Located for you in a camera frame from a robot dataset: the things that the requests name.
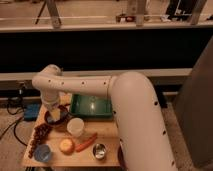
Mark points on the white plastic cup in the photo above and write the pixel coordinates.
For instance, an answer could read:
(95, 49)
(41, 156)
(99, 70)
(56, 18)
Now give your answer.
(76, 127)

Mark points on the blue box beside table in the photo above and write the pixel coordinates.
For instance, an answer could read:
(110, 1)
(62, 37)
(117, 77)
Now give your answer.
(31, 112)

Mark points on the green plastic tray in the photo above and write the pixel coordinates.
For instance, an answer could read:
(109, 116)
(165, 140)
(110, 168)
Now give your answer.
(90, 107)

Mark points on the dark red bowl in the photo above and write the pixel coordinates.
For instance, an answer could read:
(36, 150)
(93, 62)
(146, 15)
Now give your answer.
(63, 116)

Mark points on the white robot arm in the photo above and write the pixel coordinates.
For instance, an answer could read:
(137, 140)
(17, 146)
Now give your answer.
(141, 129)

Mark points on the yellow orange fruit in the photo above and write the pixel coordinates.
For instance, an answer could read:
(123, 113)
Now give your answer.
(66, 146)

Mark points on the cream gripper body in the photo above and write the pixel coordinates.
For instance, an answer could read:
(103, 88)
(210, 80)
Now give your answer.
(55, 113)

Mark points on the orange carrot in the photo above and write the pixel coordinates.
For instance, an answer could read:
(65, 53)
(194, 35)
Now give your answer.
(86, 143)

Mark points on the blue plastic cup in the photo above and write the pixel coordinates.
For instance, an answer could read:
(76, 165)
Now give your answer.
(42, 153)

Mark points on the small steel cup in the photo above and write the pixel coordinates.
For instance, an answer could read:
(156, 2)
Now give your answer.
(99, 151)

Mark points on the bunch of dark grapes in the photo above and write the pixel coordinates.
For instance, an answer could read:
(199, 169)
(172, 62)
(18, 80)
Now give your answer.
(40, 133)

